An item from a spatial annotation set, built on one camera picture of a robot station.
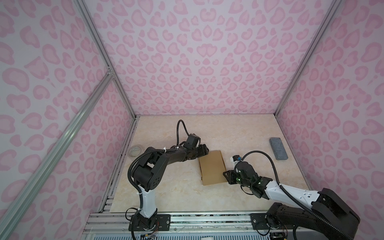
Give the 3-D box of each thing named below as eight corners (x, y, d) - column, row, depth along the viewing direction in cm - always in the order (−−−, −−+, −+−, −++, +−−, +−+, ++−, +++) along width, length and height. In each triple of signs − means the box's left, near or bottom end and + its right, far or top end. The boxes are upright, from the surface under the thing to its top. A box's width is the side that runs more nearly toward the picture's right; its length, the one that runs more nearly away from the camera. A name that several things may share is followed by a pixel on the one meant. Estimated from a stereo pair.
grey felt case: (275, 161, 97) (278, 158, 94) (268, 140, 108) (270, 137, 105) (286, 161, 97) (289, 158, 94) (278, 140, 108) (280, 137, 105)
